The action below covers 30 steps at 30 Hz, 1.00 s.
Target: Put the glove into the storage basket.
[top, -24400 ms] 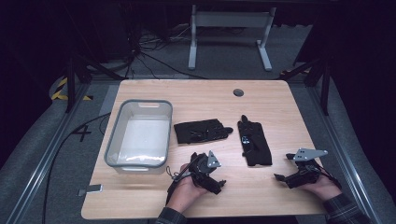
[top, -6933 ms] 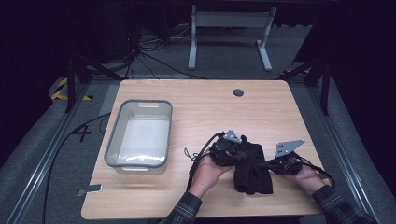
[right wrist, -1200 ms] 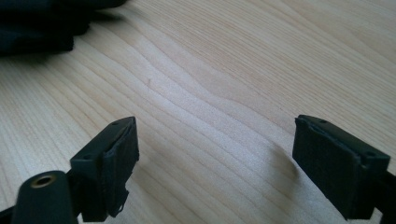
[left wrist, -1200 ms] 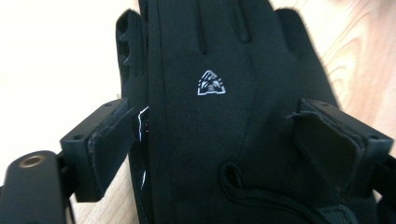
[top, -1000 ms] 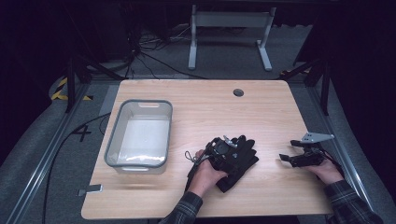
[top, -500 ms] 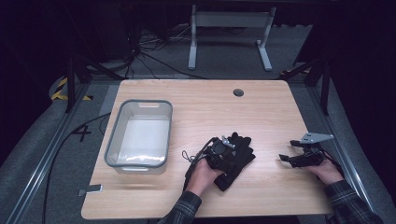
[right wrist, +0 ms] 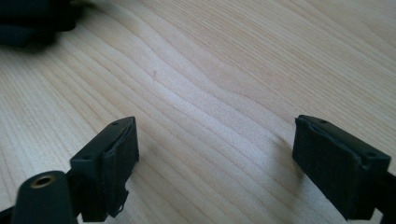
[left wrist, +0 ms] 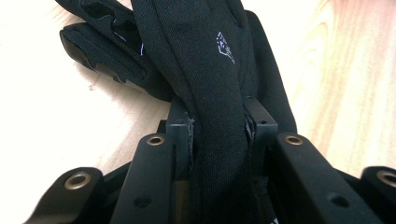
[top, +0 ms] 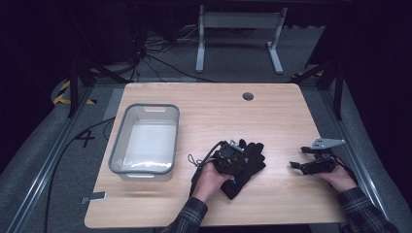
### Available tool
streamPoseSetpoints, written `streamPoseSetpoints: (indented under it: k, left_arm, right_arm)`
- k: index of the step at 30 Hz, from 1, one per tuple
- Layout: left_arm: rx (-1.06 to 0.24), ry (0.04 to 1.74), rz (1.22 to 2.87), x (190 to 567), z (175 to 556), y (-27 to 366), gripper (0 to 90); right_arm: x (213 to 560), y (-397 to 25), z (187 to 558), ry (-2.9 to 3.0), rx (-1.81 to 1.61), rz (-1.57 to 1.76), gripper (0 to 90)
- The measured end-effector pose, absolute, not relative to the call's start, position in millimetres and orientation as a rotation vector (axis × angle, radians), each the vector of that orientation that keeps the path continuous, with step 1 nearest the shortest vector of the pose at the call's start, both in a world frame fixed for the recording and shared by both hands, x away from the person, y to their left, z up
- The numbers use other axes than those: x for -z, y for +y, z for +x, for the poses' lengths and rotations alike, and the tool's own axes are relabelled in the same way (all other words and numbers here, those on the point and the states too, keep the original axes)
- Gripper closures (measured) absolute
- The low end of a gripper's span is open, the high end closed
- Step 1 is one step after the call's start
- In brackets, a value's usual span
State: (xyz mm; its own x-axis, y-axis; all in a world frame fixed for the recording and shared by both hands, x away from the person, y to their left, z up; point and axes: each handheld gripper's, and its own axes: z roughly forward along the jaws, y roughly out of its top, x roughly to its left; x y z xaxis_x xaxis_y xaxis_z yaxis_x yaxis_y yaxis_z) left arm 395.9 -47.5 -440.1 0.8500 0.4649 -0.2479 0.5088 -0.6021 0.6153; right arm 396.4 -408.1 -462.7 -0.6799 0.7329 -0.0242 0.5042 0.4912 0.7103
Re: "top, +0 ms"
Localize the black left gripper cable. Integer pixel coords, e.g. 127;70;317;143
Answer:
187;140;227;197

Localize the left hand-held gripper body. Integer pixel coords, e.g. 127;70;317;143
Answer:
212;139;246;176

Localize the grey-rimmed white plastic bin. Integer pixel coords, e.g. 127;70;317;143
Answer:
108;103;181;182

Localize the black metal stand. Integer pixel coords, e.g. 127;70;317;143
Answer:
67;57;131;118
291;59;345;121

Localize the yellow and black hazard tape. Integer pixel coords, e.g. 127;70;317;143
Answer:
52;80;98;106

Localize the tangle of black cables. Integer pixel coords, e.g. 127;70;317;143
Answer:
128;24;216;83

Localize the person's left hand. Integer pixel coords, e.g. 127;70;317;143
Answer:
192;161;233;204

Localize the aluminium floor rail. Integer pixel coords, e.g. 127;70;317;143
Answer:
5;86;95;233
318;86;391;221

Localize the person's right hand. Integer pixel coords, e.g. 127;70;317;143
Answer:
315;166;358;194

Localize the small grey metal bracket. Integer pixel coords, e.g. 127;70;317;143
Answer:
80;191;108;205

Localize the grey metal table frame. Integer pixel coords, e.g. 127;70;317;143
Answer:
195;4;289;75

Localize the black glove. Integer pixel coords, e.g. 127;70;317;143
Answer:
220;139;267;201
238;139;265;156

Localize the black floor cable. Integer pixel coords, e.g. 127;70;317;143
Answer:
43;116;117;233

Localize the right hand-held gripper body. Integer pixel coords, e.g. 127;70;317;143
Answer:
300;137;346;176

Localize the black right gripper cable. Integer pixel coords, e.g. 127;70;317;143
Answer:
331;154;359;183

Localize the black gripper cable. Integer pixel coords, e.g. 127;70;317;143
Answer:
331;154;359;183
187;140;227;197

